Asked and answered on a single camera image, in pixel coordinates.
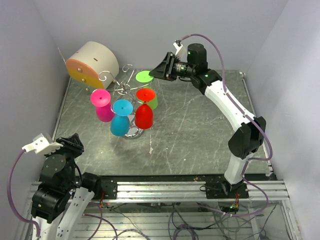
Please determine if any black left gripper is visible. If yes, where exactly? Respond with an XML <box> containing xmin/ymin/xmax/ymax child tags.
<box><xmin>43</xmin><ymin>131</ymin><xmax>84</xmax><ymax>186</ymax></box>

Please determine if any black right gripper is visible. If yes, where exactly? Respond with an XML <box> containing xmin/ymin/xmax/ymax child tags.
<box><xmin>149</xmin><ymin>52</ymin><xmax>195</xmax><ymax>82</ymax></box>

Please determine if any red plastic wine glass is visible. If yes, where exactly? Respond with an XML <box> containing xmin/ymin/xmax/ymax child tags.
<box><xmin>134</xmin><ymin>88</ymin><xmax>156</xmax><ymax>130</ymax></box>

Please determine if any blue plastic wine glass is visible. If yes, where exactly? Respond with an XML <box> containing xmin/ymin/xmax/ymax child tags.
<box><xmin>110</xmin><ymin>99</ymin><xmax>134</xmax><ymax>137</ymax></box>

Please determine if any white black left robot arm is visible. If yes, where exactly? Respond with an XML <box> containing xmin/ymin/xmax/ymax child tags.
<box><xmin>31</xmin><ymin>133</ymin><xmax>102</xmax><ymax>240</ymax></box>

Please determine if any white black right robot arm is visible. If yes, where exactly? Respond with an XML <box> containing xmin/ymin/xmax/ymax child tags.
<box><xmin>149</xmin><ymin>43</ymin><xmax>266</xmax><ymax>198</ymax></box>

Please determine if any pink plastic wine glass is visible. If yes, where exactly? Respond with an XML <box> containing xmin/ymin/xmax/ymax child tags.
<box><xmin>90</xmin><ymin>89</ymin><xmax>115</xmax><ymax>123</ymax></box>

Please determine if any beige round drawer box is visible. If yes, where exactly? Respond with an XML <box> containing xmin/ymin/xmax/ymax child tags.
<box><xmin>66</xmin><ymin>41</ymin><xmax>120</xmax><ymax>89</ymax></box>

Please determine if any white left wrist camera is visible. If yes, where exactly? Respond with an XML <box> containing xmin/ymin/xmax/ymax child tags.
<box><xmin>21</xmin><ymin>133</ymin><xmax>63</xmax><ymax>155</ymax></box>

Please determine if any chrome wire wine glass rack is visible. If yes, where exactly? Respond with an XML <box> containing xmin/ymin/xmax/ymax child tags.
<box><xmin>98</xmin><ymin>64</ymin><xmax>144</xmax><ymax>140</ymax></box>

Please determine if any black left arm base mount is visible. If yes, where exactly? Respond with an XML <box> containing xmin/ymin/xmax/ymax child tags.
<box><xmin>101</xmin><ymin>177</ymin><xmax>118</xmax><ymax>200</ymax></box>

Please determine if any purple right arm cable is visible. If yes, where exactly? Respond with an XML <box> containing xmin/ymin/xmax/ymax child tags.
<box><xmin>181</xmin><ymin>33</ymin><xmax>274</xmax><ymax>218</ymax></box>

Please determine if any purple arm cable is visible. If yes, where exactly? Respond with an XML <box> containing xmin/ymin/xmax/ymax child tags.
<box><xmin>6</xmin><ymin>149</ymin><xmax>41</xmax><ymax>237</ymax></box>
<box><xmin>181</xmin><ymin>33</ymin><xmax>274</xmax><ymax>218</ymax></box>

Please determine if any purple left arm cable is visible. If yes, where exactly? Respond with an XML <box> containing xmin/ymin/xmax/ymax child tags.
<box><xmin>6</xmin><ymin>149</ymin><xmax>41</xmax><ymax>237</ymax></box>

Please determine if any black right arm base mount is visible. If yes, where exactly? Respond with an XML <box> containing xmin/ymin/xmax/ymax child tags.
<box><xmin>199</xmin><ymin>180</ymin><xmax>249</xmax><ymax>199</ymax></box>

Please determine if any aluminium rail frame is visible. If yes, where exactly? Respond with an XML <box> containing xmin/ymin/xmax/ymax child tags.
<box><xmin>14</xmin><ymin>179</ymin><xmax>301</xmax><ymax>240</ymax></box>

